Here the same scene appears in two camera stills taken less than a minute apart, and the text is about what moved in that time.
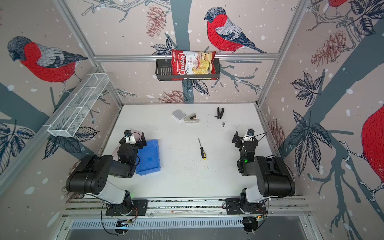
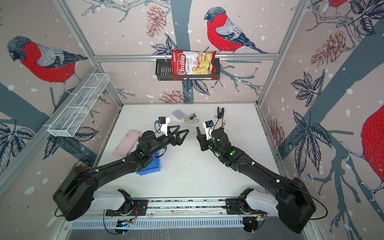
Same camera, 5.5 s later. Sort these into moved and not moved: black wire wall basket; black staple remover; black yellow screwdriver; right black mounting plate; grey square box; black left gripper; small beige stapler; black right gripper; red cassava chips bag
Moved: black left gripper; black yellow screwdriver; black right gripper
Not moved: black staple remover; small beige stapler; right black mounting plate; grey square box; black wire wall basket; red cassava chips bag
